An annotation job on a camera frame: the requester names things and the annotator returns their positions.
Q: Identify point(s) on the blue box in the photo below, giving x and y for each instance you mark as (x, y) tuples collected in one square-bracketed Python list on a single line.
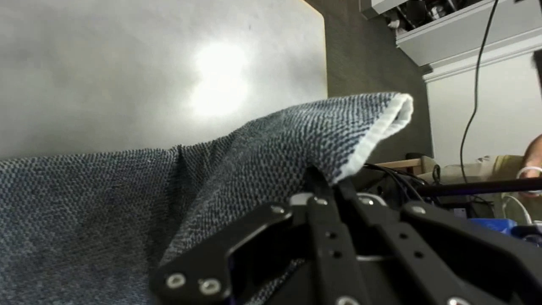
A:
[(493, 224)]

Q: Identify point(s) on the wooden board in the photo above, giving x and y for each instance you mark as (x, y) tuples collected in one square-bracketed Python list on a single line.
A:
[(400, 163)]

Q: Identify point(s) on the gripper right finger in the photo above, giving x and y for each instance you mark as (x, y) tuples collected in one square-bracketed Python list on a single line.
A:
[(449, 250)]

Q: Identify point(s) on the white shelf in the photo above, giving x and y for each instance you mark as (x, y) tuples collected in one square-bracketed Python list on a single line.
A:
[(457, 34)]

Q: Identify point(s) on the person's hand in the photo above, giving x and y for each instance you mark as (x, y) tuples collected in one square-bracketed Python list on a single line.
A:
[(534, 154)]

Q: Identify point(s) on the stand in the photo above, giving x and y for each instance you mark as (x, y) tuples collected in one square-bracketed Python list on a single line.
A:
[(478, 186)]

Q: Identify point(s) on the blue-grey woven towel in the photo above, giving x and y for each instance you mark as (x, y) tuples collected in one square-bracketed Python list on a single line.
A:
[(106, 212)]

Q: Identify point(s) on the hand controller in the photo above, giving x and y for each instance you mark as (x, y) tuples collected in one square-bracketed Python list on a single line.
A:
[(527, 170)]

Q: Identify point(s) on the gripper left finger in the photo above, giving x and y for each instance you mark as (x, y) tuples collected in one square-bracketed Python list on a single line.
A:
[(326, 237)]

